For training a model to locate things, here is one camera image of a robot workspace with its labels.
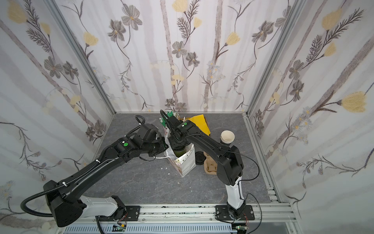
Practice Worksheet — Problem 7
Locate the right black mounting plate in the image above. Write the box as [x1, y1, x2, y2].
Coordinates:
[215, 205, 255, 222]

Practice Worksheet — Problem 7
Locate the black cup lid stack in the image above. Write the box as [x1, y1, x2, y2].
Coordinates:
[195, 151, 206, 165]

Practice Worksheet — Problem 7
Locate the yellow napkins stack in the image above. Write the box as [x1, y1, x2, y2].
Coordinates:
[186, 114, 211, 136]

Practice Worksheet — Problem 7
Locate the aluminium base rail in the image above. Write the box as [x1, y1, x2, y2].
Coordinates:
[55, 203, 302, 234]

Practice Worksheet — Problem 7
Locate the black paper cup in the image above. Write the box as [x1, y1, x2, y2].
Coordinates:
[220, 130, 235, 146]

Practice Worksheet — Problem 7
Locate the green paper cup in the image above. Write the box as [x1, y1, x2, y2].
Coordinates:
[173, 147, 187, 158]

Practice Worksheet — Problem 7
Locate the white patterned paper bag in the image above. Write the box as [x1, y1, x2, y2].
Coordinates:
[164, 128, 196, 177]

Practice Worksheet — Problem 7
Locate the brown pulp cup carrier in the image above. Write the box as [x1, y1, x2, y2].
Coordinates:
[203, 152, 217, 175]

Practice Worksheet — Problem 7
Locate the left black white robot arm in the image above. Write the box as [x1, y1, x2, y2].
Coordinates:
[20, 136, 168, 227]

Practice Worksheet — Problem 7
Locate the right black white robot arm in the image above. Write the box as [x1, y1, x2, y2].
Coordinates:
[168, 133, 246, 219]

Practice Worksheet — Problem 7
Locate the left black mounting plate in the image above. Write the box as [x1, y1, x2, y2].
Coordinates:
[98, 206, 141, 222]

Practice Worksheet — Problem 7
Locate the green white straws bundle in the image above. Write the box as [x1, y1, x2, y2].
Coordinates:
[160, 110, 179, 128]

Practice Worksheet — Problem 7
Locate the black mounting plate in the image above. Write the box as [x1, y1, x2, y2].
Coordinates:
[215, 205, 255, 222]
[98, 206, 141, 222]

